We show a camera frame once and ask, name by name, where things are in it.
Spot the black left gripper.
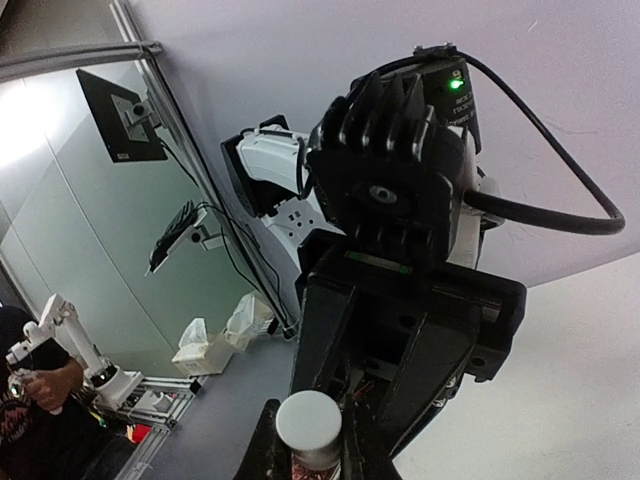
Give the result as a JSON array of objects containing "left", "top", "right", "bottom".
[{"left": 289, "top": 47, "right": 526, "bottom": 400}]

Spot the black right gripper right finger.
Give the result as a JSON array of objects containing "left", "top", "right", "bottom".
[{"left": 340, "top": 395, "right": 400, "bottom": 480}]

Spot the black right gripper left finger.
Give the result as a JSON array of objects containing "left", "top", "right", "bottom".
[{"left": 239, "top": 399, "right": 292, "bottom": 480}]

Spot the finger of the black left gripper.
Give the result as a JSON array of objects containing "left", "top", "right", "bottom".
[{"left": 375, "top": 309, "right": 475, "bottom": 457}]

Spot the white nail polish cap brush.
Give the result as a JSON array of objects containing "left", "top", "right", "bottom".
[{"left": 276, "top": 390, "right": 342, "bottom": 459}]

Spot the nail polish bottle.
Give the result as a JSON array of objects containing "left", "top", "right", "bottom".
[{"left": 291, "top": 450, "right": 341, "bottom": 480}]

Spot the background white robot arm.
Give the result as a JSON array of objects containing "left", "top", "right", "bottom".
[{"left": 1, "top": 294, "right": 143, "bottom": 479}]

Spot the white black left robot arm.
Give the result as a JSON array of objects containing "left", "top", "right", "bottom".
[{"left": 221, "top": 45, "right": 526, "bottom": 455}]

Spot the white tissue box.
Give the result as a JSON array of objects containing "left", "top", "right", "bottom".
[{"left": 172, "top": 318, "right": 236, "bottom": 376}]

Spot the person in black shirt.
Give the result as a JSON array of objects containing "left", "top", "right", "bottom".
[{"left": 0, "top": 304, "right": 131, "bottom": 480}]

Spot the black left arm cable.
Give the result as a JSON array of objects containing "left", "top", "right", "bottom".
[{"left": 412, "top": 43, "right": 626, "bottom": 236}]

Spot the black wall monitor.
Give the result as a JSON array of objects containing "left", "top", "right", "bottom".
[{"left": 76, "top": 69, "right": 167, "bottom": 163}]

